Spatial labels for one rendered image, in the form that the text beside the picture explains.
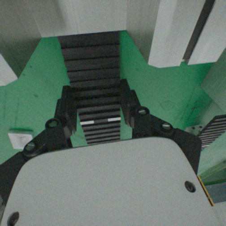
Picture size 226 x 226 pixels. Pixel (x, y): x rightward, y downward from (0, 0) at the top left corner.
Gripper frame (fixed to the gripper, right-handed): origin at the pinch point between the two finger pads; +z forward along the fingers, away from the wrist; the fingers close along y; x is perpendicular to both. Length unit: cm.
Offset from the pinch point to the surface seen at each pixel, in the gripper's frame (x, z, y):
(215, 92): -1.2, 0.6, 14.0
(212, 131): -9.9, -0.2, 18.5
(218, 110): -8.9, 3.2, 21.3
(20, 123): -5.0, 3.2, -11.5
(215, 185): -1043, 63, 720
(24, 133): -6.8, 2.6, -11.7
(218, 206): -1051, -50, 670
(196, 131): -13.2, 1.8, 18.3
